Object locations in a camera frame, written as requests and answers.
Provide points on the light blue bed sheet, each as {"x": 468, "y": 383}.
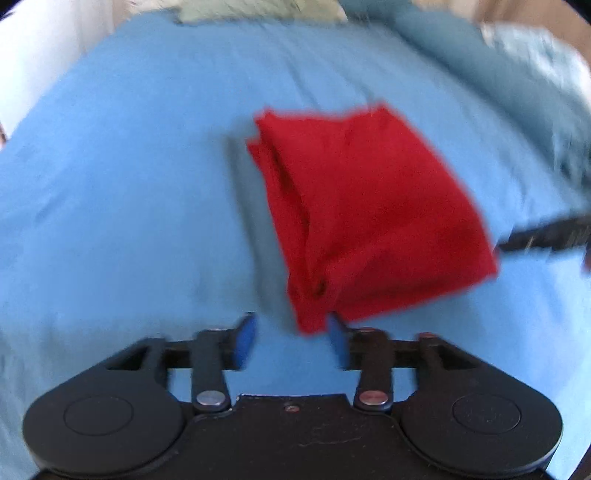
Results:
{"x": 129, "y": 207}

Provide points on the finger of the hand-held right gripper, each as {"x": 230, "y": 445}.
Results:
{"x": 545, "y": 237}

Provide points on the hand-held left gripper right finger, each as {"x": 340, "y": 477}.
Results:
{"x": 338, "y": 342}

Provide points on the blue duvet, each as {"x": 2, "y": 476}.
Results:
{"x": 508, "y": 78}

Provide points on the red knit sweater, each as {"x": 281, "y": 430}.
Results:
{"x": 369, "y": 217}

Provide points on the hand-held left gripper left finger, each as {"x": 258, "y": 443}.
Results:
{"x": 244, "y": 341}

